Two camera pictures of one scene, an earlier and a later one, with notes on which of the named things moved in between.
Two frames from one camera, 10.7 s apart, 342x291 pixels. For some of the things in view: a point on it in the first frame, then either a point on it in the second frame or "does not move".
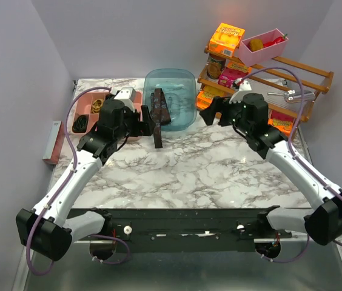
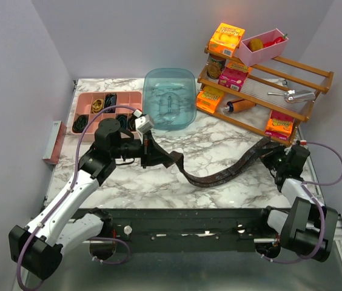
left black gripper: (145, 128) to (152, 153)
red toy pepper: (276, 40) does not move
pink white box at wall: (54, 143) does not move
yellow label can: (216, 65) does not move
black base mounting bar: (187, 230) does not move
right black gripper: (221, 105) to (267, 159)
